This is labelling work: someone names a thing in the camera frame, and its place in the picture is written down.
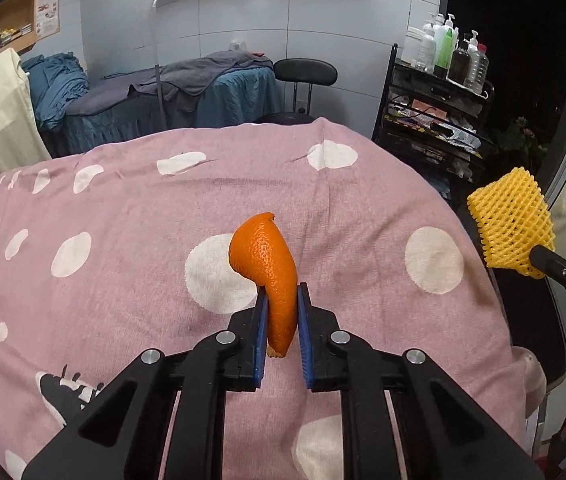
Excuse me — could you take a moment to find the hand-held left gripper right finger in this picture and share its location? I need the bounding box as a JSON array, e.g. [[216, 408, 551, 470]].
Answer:
[[297, 282, 546, 480]]

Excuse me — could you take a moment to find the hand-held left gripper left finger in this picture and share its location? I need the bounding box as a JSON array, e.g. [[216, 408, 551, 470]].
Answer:
[[22, 290, 270, 480]]

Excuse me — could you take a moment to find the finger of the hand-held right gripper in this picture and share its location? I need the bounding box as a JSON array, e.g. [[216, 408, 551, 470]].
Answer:
[[529, 244, 566, 318]]

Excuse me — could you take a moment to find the orange peel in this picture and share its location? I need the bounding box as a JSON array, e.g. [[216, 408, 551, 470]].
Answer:
[[228, 212, 298, 359]]

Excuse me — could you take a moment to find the yellow foam fruit net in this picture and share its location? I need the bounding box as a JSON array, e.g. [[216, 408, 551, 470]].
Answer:
[[467, 167, 556, 280]]

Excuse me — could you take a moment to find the green potted plant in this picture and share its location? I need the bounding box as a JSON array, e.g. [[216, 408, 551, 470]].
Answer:
[[495, 115, 548, 171]]

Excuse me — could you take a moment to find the pink polka dot blanket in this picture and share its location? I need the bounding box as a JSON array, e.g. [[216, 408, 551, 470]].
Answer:
[[0, 116, 548, 480]]

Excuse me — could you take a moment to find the black metal rack cart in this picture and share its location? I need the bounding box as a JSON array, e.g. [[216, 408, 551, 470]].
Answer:
[[372, 42, 496, 206]]

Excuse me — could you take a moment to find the massage bed with blue cover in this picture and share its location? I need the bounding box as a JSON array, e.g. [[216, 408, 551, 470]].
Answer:
[[38, 52, 284, 158]]

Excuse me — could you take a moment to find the row of bottles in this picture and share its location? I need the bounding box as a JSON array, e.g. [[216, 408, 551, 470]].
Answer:
[[403, 12, 491, 95]]

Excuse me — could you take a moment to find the black round-back chair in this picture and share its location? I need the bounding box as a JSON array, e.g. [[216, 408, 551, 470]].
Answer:
[[255, 58, 339, 126]]

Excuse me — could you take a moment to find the grey towel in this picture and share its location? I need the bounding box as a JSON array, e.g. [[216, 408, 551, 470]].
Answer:
[[70, 51, 274, 116]]

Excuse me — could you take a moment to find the blue cloth pile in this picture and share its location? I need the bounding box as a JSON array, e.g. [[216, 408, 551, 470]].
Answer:
[[20, 52, 89, 131]]

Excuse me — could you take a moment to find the wall poster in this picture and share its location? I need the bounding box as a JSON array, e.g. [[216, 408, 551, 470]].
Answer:
[[36, 0, 61, 38]]

